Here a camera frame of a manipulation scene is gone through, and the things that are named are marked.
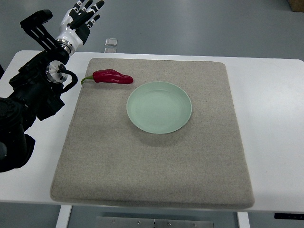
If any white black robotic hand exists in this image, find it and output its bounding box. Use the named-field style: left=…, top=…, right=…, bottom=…
left=57, top=0, right=105, bottom=49

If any red chili pepper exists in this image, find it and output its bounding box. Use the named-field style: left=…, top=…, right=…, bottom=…
left=80, top=69, right=133, bottom=84

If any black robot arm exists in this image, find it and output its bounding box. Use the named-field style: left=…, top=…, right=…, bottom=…
left=0, top=9, right=78, bottom=172

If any pale green plate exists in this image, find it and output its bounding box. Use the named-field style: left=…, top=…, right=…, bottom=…
left=126, top=81, right=192, bottom=134

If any clear plastic floor piece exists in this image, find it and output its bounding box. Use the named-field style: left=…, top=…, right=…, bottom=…
left=105, top=38, right=118, bottom=47

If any beige felt mat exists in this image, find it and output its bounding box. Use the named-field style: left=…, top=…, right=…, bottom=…
left=50, top=58, right=254, bottom=209

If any white left table leg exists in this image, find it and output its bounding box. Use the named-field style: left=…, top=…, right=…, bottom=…
left=55, top=205, right=72, bottom=228

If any white table leg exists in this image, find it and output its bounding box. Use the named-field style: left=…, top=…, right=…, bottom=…
left=55, top=205, right=72, bottom=228
left=237, top=212, right=250, bottom=228

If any cardboard box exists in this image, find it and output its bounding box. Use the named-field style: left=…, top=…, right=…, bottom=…
left=288, top=0, right=304, bottom=12

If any white right table leg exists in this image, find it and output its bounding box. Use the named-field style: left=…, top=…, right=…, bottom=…
left=237, top=212, right=250, bottom=228

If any black table control panel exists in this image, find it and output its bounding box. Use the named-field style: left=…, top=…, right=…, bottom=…
left=274, top=213, right=304, bottom=220

